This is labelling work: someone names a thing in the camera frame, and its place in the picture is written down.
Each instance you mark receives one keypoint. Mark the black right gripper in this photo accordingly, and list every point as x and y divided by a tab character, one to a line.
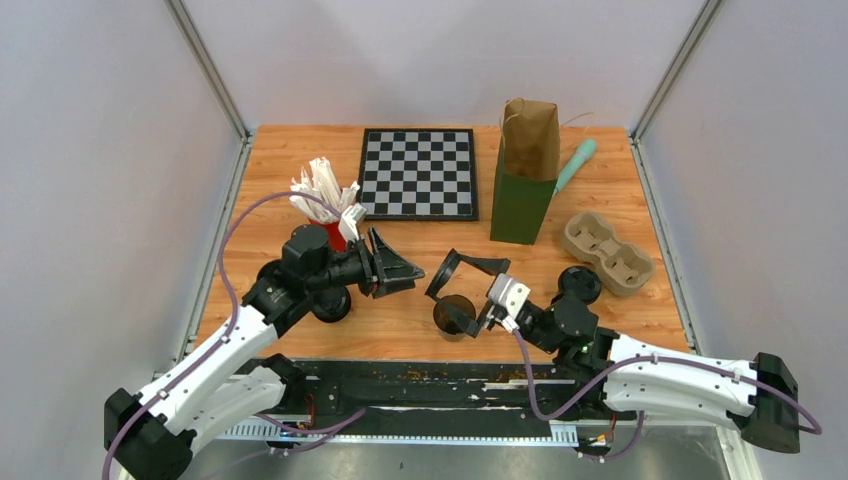
472	327

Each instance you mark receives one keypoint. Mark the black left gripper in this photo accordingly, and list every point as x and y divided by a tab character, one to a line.
392	272

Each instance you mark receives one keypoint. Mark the black cup lid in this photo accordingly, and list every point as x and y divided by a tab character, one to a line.
581	281
443	274

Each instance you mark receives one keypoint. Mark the green paper bag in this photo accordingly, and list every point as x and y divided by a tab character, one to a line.
526	171

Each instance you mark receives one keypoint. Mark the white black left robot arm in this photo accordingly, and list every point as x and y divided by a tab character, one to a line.
155	432

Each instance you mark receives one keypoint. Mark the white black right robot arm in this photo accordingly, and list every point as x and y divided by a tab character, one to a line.
618	373

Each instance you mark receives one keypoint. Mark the red straw holder cup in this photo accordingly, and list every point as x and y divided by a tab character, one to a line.
335	238

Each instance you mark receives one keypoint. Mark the black lid stack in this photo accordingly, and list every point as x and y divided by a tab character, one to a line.
332	305

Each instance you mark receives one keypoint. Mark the black white chessboard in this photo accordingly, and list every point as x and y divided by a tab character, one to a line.
418	174

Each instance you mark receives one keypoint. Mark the white wrapped straws bundle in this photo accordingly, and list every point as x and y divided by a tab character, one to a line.
319	195

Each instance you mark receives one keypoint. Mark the cardboard cup carrier tray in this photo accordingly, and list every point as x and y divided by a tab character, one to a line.
622	267

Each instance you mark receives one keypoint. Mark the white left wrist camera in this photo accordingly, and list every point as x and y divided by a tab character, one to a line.
350	220

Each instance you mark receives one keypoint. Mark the mint green handle tool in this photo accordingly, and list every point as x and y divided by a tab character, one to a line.
582	154

